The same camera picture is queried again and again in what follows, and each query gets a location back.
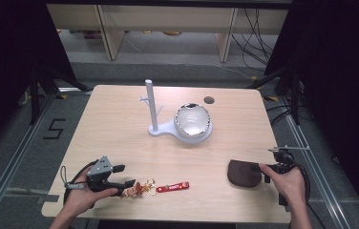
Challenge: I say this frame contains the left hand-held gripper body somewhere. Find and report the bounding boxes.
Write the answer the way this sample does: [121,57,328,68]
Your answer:
[86,155,122,194]

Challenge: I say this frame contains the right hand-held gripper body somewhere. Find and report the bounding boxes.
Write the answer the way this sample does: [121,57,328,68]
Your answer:
[267,145,311,176]

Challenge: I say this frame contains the dark brown pouch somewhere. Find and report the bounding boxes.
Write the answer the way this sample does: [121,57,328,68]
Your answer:
[226,158,263,189]

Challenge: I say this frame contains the red strap keychain with figure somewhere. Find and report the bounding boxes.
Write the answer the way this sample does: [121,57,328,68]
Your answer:
[120,177,191,199]

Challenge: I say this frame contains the person's right hand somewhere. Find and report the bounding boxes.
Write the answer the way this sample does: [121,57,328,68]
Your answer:
[259,162,307,214]

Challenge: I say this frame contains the person's left hand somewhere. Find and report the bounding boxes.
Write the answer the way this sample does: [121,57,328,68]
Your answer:
[63,165,120,219]

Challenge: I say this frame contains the white stand with pegs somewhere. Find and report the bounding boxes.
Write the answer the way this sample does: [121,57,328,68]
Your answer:
[138,78,214,145]

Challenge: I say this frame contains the black metal stand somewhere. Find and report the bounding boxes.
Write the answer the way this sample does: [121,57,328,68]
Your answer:
[246,65,302,126]
[29,65,90,126]

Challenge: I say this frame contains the silver metal bowl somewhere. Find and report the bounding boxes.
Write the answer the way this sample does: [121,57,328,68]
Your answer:
[174,102,212,139]

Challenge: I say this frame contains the black curtain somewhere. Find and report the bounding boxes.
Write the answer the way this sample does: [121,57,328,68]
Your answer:
[0,0,77,158]
[264,0,359,228]

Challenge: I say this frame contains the light wooden shelf unit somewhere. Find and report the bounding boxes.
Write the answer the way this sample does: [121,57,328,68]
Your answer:
[46,3,289,63]

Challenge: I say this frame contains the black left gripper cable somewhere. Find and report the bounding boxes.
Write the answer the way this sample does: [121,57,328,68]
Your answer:
[62,159,99,206]

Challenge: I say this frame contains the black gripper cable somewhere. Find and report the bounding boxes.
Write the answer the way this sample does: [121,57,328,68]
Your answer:
[290,154,328,229]
[62,159,99,206]

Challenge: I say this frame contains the aluminium floor rail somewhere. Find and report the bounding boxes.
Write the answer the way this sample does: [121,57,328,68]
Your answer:
[283,112,353,229]
[0,86,94,229]

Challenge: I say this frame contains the grey wrist strap loop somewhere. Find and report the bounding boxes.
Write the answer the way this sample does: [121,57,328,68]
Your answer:
[59,164,80,191]

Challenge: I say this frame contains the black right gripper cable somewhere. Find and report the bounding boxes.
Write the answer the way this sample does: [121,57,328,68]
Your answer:
[290,154,328,229]

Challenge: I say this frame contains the black floor cables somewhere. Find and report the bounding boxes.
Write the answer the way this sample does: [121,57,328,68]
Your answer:
[264,103,298,127]

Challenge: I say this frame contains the bundle of black hanging cables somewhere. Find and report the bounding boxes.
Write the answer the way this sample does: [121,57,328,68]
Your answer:
[230,8,279,81]

